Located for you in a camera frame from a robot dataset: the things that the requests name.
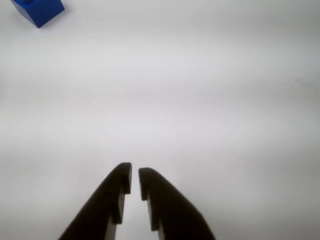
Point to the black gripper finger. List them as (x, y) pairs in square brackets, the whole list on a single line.
[(172, 210), (105, 200)]

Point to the blue lego brick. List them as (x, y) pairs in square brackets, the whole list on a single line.
[(40, 11)]

